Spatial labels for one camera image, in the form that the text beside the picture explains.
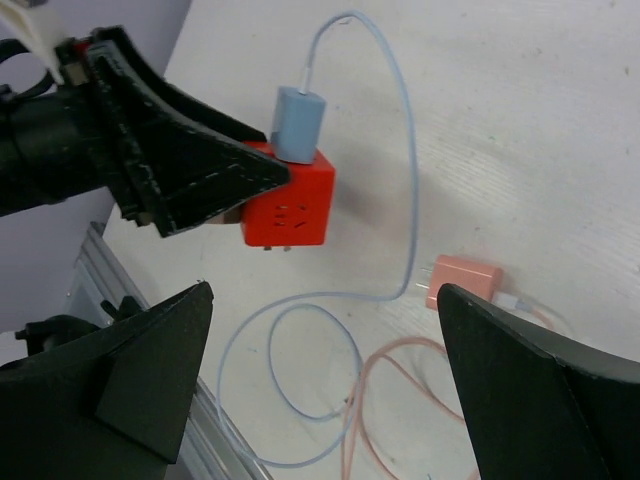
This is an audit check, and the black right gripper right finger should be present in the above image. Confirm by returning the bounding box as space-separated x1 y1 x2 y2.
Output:
437 284 639 479

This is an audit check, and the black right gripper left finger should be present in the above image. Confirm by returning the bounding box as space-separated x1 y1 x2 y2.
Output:
1 282 214 479

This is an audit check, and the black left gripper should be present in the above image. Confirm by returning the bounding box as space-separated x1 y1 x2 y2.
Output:
1 27 291 237

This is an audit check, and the light blue charger plug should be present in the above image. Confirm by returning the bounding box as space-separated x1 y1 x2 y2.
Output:
270 86 326 165

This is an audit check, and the salmon pink charger plug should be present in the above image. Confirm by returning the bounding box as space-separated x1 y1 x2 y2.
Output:
415 254 504 311

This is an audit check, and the red cube power socket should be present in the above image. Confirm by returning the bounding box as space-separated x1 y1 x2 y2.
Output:
210 151 336 249

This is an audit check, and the aluminium frame rail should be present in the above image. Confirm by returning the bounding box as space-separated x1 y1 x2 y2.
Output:
65 222 271 479

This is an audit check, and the pink charging cable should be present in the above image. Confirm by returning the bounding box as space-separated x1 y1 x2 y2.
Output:
339 292 571 480

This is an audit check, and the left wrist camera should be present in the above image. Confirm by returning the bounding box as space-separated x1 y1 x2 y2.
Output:
1 0 70 85

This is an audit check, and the light blue charging cable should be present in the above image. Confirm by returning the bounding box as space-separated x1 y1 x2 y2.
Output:
215 9 419 469

